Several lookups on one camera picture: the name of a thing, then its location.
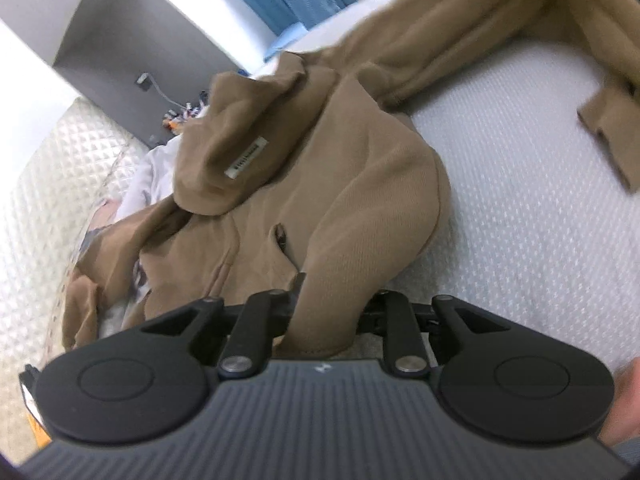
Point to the brown hoodie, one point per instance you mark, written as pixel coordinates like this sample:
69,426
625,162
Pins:
350,175

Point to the blue covered chair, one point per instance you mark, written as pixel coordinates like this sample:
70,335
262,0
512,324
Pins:
282,42

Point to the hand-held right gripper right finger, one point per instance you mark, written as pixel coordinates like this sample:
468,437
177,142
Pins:
395,320

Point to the person's right forearm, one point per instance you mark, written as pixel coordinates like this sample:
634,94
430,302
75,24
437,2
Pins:
622,405

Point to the white duvet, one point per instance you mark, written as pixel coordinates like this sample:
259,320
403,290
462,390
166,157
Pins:
150,180

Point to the cluster of small bottles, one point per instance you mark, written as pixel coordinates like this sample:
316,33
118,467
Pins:
182,115

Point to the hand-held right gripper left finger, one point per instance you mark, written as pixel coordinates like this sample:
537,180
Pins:
272,310

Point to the patchwork pillow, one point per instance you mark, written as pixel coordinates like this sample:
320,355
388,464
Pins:
97,230

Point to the wall socket with charger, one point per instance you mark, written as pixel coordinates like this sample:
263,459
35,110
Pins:
144,81

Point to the cream quilted headboard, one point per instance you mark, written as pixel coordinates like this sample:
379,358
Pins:
40,210

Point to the grey wardrobe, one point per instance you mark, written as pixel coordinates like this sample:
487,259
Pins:
150,25

